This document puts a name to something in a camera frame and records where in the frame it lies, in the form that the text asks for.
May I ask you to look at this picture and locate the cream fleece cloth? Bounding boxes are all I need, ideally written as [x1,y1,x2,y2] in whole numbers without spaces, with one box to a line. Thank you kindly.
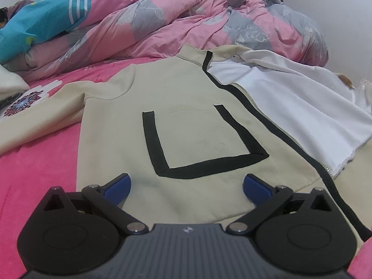
[0,64,30,93]

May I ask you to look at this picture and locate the pink grey blue quilt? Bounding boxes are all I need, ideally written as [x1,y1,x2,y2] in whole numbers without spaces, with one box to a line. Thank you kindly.
[0,0,329,79]

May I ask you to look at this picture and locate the beige zip jacket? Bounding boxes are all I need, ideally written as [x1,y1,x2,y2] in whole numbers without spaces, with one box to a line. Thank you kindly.
[0,43,372,243]

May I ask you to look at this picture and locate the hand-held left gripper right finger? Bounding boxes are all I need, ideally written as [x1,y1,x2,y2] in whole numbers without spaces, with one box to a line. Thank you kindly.
[226,173,333,235]

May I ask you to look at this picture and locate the pink floral bed blanket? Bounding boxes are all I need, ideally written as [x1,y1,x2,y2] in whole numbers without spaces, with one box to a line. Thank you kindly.
[0,58,372,279]

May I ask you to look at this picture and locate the small brown object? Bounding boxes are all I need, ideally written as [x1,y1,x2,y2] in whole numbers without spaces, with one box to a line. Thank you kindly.
[335,74,355,89]

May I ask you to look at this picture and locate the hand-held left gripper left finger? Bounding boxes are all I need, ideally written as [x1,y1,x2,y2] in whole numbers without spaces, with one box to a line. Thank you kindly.
[42,173,147,235]

